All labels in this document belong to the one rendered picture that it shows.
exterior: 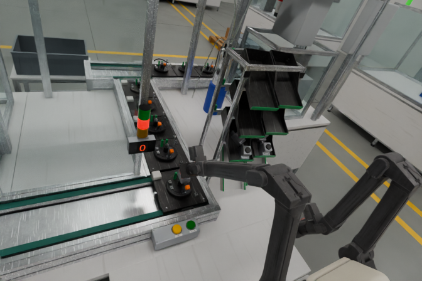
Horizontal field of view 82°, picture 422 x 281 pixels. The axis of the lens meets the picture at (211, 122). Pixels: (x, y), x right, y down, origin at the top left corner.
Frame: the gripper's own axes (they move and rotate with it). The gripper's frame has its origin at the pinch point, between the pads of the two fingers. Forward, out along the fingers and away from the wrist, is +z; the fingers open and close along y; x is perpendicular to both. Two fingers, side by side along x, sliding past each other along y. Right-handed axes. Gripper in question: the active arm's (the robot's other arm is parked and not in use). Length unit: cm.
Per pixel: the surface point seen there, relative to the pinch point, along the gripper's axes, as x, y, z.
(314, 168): 28, -225, 123
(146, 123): -22.5, 18.6, -11.7
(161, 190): 8.2, 10.1, 11.4
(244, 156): -2.0, -27.6, -12.7
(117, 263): 33.6, 34.2, 4.6
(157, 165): -4.8, 7.4, 22.1
